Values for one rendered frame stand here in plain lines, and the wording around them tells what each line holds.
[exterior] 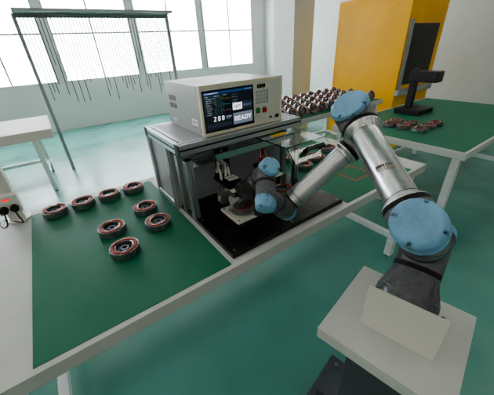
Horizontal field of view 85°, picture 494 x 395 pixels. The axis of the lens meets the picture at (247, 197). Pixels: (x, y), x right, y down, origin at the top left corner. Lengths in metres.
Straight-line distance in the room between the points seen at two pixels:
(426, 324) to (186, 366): 1.22
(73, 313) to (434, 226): 1.02
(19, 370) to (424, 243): 1.03
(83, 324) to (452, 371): 0.99
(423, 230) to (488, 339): 1.45
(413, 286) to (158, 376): 1.31
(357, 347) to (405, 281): 0.21
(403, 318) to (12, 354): 1.03
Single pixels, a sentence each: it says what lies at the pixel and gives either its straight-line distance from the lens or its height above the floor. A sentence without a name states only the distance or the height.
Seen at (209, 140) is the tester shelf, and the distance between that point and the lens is 1.16.
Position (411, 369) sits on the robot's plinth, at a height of 0.75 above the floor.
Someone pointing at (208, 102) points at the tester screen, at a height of 1.25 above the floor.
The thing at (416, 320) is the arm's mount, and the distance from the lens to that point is 0.81.
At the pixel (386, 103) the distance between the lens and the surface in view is 4.67.
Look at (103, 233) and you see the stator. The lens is 1.30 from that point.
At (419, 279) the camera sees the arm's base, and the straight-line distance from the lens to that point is 0.82.
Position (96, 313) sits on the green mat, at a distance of 1.02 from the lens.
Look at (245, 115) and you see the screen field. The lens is 1.28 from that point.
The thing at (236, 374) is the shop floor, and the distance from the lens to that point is 1.63.
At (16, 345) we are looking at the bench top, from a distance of 1.07.
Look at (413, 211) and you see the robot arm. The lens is 0.71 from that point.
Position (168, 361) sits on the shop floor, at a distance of 1.73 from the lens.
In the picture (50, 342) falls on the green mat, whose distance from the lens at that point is 1.02.
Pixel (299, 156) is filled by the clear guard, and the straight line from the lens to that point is 1.17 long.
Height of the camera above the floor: 1.44
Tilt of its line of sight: 29 degrees down
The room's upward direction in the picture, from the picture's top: 3 degrees counter-clockwise
